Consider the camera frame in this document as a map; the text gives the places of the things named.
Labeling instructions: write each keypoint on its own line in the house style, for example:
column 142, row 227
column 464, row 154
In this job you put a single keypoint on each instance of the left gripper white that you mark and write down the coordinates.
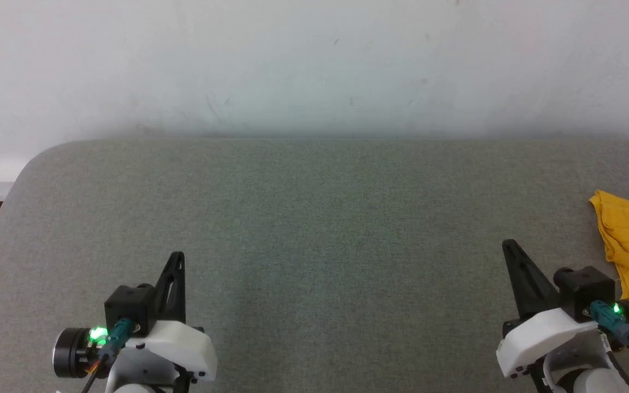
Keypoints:
column 183, row 349

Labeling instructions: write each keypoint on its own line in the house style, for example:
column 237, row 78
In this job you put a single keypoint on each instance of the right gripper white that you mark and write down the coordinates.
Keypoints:
column 544, row 335

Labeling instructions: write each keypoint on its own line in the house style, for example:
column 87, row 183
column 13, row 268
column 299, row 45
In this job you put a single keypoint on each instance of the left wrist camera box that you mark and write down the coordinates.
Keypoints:
column 129, row 305

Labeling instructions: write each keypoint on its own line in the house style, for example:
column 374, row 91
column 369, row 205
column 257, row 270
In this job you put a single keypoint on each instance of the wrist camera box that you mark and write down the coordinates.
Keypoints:
column 129, row 305
column 585, row 289

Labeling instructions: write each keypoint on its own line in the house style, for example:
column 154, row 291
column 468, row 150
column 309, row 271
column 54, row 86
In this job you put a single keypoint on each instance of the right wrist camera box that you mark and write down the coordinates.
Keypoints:
column 585, row 289

